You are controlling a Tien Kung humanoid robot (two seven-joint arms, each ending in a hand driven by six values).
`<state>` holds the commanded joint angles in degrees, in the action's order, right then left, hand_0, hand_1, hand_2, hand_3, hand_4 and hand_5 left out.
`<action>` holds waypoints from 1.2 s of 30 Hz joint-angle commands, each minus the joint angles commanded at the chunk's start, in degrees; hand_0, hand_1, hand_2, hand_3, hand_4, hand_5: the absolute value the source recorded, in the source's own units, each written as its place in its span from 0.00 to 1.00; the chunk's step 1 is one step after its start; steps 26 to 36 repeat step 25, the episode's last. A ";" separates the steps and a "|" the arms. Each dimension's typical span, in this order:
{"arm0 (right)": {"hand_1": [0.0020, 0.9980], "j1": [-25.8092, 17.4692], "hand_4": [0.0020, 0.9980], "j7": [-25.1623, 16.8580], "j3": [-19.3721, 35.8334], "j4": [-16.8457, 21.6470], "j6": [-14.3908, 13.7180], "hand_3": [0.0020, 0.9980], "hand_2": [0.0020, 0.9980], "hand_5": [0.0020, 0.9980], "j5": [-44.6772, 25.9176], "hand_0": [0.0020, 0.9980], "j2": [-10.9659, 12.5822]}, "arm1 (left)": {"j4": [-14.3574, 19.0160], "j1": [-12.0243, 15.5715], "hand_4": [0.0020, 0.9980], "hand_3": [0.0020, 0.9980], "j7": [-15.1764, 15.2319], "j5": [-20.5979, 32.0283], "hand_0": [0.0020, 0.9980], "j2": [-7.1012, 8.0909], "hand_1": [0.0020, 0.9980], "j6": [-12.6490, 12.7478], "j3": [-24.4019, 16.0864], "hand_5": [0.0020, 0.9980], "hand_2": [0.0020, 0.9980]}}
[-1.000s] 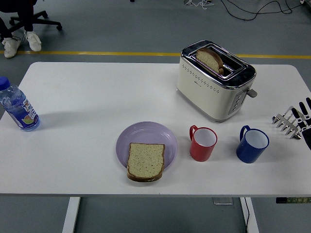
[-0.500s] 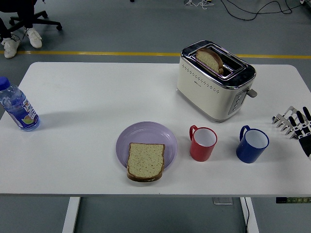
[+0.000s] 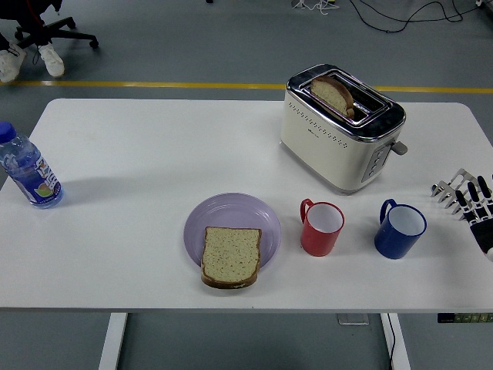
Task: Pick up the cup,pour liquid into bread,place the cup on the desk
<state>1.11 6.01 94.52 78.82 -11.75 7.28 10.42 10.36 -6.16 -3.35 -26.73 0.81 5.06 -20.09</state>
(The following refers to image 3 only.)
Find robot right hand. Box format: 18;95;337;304
454;175;493;263

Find blue enamel cup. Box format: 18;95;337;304
374;198;428;261

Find red enamel cup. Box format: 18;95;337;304
299;198;346;257

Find rounded bread slice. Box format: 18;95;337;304
310;75;356;119

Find flat square bread slice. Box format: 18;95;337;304
200;226;263;290

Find silver metal toast rack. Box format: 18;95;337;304
430;167;481;222

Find black table control panel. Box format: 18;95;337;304
437;313;493;324

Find white table leg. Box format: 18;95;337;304
98;312;129;370
380;312;411;370

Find cream and chrome toaster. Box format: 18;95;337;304
280;63;408;196

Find purple round plate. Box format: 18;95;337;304
183;192;282;275

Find plastic bottle with blue cap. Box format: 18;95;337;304
0;121;65;210

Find black office chair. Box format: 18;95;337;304
0;0;99;50

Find white shoe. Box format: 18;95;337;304
38;42;65;77
0;45;27;84

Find black cable at table leg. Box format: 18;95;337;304
384;314;397;370

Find grey bracket under table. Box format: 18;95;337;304
337;314;370;327

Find black floor cable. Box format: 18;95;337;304
348;0;493;34

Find white floor cables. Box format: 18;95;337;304
291;0;340;16

